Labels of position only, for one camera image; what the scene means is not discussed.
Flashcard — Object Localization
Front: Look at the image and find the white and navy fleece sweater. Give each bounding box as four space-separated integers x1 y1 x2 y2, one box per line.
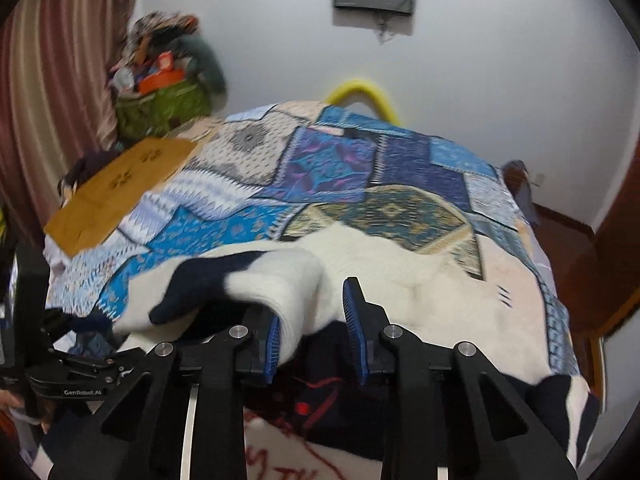
29 221 601 480

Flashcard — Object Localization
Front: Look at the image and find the pile of clothes and boxes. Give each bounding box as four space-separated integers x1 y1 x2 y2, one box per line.
108 11 227 96

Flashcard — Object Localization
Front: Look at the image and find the brown wooden wardrobe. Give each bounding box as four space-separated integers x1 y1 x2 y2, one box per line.
555 153 639 337

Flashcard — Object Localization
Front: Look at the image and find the dark bag on bedpost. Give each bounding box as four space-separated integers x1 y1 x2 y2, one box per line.
502 159 539 226

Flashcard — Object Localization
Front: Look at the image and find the green fabric laundry basket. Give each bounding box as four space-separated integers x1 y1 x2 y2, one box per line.
114 79 212 141

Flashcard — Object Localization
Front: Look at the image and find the blue patchwork bed cover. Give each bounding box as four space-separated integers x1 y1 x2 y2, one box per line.
47 102 578 384

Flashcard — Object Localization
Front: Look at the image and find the striped red curtain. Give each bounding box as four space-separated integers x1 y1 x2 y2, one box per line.
1 0 136 246

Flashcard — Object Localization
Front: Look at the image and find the yellow curved foam tube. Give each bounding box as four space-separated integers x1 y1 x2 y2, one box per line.
324 79 401 126

